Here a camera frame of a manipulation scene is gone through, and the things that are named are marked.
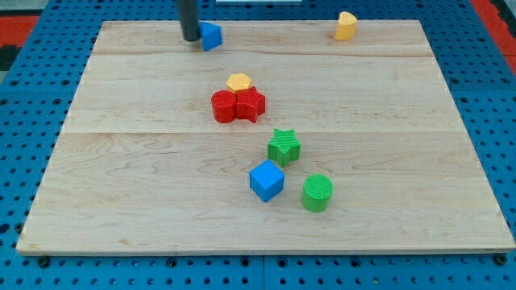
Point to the red cylinder block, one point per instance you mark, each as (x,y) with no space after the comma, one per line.
(224,106)

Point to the wooden board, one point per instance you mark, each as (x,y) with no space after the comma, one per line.
(142,168)

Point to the blue cube block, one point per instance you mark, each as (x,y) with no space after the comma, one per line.
(266,180)

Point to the green cylinder block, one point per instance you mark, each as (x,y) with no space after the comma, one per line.
(317,192)

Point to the red star block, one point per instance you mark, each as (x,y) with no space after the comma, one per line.
(250,104)

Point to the green star block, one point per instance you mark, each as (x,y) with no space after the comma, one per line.
(283,147)

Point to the yellow heart block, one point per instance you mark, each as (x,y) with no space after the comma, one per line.
(346,26)

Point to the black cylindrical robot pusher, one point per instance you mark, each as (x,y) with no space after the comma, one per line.
(189,19)

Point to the yellow hexagon block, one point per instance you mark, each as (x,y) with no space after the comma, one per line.
(238,81)

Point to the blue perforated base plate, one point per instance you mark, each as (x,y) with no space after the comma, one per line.
(39,88)

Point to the blue triangle block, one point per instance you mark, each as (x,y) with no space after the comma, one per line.
(211,35)

